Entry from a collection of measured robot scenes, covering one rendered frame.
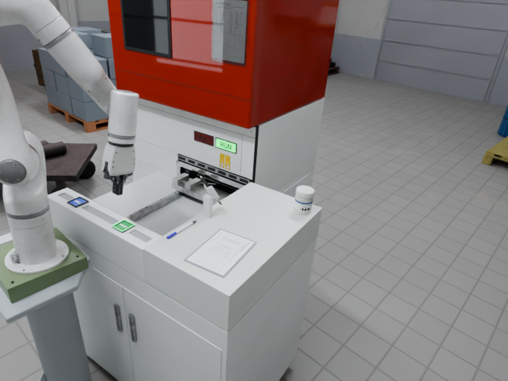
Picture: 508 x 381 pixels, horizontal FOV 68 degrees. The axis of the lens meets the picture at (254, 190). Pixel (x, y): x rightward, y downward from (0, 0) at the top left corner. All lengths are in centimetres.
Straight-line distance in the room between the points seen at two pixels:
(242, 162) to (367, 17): 859
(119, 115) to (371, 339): 184
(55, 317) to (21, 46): 787
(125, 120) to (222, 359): 80
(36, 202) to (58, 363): 68
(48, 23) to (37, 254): 70
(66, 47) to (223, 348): 97
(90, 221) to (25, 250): 22
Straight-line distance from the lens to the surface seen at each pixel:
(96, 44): 536
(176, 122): 187
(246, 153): 164
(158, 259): 124
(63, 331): 162
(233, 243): 127
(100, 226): 142
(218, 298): 113
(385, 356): 236
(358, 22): 1015
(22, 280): 140
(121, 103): 121
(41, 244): 140
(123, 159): 126
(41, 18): 117
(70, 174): 330
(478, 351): 264
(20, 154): 121
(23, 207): 132
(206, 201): 137
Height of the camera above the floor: 172
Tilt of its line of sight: 28 degrees down
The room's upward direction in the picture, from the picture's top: 4 degrees clockwise
